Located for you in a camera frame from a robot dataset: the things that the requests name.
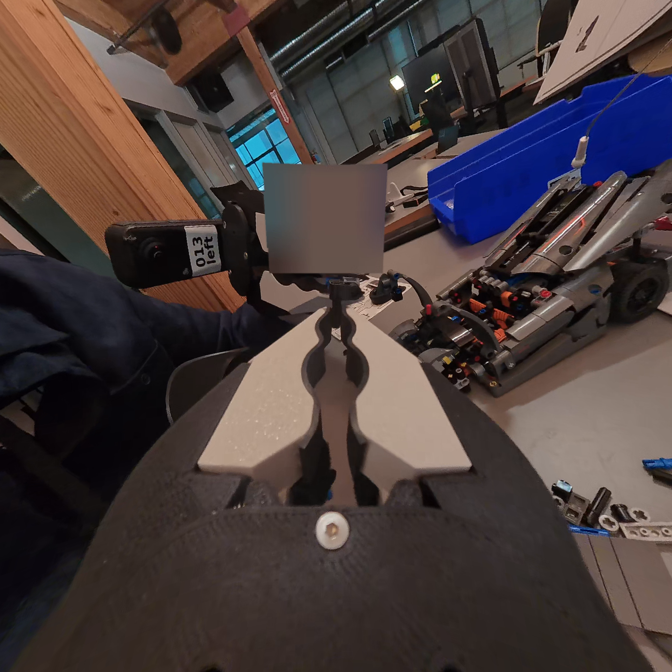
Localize black chair armrest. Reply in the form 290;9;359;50
165;346;254;427

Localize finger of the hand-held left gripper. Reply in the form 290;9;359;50
269;273;329;294

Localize grey lego car model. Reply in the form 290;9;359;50
374;157;672;398

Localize open instruction booklet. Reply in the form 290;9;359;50
533;0;672;106

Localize blue plastic bin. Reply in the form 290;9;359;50
426;73;672;245

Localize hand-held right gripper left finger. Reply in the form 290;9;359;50
197;307;331;505

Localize person's left forearm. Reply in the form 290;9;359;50
126;290;296;364

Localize black lego assembly blue pins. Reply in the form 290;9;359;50
323;273;369;303

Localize black monitor screen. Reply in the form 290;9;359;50
401;55;464;114

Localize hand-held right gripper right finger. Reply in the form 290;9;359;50
343;312;473;505

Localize large window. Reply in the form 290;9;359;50
228;118;296;191

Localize scattered small lego parts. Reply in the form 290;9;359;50
551;456;672;543

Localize white sticker sheet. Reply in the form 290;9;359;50
351;277;417;317

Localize wooden background desk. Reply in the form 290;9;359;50
356;126;438;165

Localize wood edged background table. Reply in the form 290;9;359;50
383;157;441;251

